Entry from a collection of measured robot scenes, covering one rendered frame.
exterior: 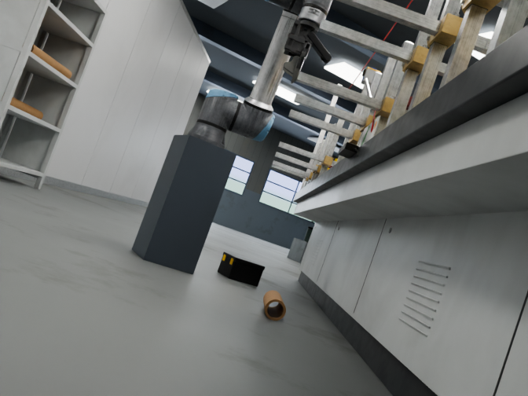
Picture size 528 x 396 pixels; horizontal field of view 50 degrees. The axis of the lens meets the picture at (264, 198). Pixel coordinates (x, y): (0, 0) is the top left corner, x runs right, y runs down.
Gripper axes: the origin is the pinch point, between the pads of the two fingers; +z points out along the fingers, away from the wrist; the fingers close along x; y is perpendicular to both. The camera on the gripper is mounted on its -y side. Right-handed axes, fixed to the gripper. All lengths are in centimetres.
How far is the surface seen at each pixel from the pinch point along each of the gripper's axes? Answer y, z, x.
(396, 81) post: -33.2, -13.2, -2.5
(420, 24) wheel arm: -26, -11, 51
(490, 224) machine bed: -54, 32, 66
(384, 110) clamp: -31.8, -0.1, 4.8
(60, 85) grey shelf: 184, 1, -265
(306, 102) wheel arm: -6.7, -0.1, -23.5
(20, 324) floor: 29, 83, 88
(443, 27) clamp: -31, -11, 55
